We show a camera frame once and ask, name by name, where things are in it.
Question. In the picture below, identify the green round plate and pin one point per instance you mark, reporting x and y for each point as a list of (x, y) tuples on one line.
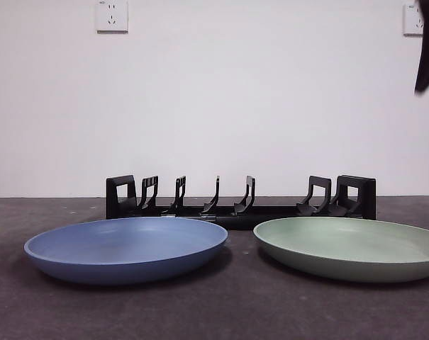
[(345, 251)]

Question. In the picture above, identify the blue round plate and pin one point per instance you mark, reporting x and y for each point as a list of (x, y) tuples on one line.
[(125, 255)]

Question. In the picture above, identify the black plastic plate rack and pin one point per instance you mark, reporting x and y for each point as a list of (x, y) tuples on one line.
[(271, 217)]

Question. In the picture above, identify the white wall socket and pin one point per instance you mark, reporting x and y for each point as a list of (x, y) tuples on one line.
[(112, 17), (411, 21)]

